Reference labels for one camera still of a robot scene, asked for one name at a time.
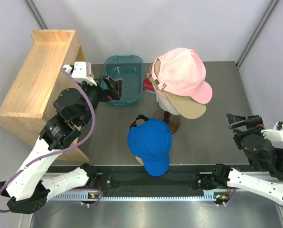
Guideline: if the pink cap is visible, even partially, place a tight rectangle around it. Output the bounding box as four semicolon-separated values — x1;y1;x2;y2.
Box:
149;76;172;99
151;47;213;105

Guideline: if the khaki cap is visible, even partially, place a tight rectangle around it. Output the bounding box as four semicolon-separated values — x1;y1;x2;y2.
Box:
147;59;207;119

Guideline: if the blue cap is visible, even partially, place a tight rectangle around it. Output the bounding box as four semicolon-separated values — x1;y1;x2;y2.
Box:
127;114;172;177

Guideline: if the round wooden hat stand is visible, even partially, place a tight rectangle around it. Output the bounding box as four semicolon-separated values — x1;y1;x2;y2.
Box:
135;156;144;165

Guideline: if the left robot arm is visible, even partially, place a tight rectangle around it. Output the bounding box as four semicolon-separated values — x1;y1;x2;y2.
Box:
0;76;123;214

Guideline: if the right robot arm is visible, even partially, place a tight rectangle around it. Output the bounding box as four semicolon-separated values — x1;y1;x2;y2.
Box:
196;114;283;207

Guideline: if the teal plastic bin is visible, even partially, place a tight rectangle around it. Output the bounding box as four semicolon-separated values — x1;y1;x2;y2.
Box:
103;55;145;106

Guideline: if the cream mannequin head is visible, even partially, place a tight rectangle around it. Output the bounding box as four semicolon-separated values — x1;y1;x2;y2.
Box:
156;95;180;115

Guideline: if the dark wooden stand base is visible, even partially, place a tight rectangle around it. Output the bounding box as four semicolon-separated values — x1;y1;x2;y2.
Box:
153;110;180;133

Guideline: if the wooden shelf box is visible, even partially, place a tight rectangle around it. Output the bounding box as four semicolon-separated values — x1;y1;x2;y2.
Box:
0;29;88;147

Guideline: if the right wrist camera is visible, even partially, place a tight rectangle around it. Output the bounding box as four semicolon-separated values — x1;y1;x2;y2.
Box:
261;121;283;142

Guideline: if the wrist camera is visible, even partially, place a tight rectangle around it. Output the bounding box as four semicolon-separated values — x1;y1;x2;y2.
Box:
62;61;97;86
261;121;283;142

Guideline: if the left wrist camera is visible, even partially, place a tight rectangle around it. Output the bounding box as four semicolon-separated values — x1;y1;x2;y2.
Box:
62;61;97;86

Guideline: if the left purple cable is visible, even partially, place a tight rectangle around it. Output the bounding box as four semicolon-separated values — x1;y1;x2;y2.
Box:
0;67;104;213

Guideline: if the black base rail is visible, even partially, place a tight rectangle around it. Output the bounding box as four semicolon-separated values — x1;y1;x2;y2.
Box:
70;172;230;190

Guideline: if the left aluminium corner post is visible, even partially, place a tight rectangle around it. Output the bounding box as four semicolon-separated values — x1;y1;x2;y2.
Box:
23;0;48;29

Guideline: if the aluminium corner post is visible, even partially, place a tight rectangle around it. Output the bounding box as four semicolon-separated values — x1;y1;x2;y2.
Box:
23;0;48;29
236;0;281;68

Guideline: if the grey cable duct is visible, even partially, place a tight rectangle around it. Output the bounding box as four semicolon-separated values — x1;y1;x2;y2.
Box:
53;192;231;201

